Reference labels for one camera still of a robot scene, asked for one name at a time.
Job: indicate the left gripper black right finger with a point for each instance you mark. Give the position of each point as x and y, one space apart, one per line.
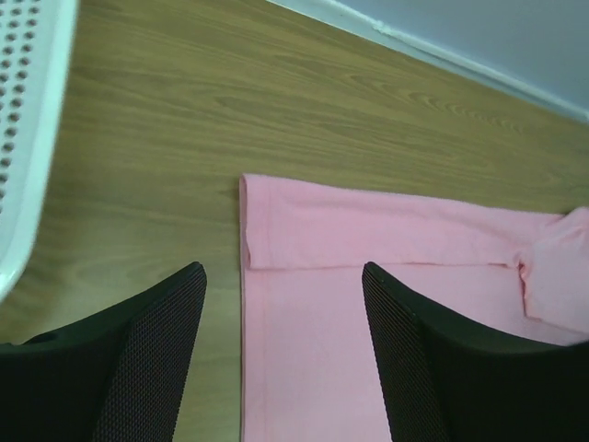
445 377

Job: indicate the white perforated plastic basket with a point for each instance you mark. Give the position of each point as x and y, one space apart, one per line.
36 43

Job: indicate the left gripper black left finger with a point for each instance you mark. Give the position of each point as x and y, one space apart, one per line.
117 375

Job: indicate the pink t shirt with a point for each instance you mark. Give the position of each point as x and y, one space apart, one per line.
308 365

